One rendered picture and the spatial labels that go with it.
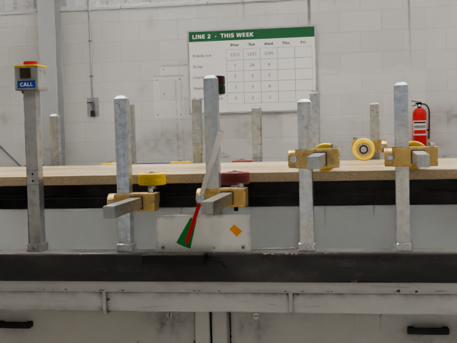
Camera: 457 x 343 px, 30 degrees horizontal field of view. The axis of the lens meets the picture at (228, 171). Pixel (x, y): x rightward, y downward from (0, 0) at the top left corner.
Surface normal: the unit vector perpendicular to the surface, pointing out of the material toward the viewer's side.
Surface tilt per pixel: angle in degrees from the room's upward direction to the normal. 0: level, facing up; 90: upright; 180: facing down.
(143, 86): 90
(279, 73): 90
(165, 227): 90
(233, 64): 90
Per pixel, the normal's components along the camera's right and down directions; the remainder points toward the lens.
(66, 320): -0.17, 0.06
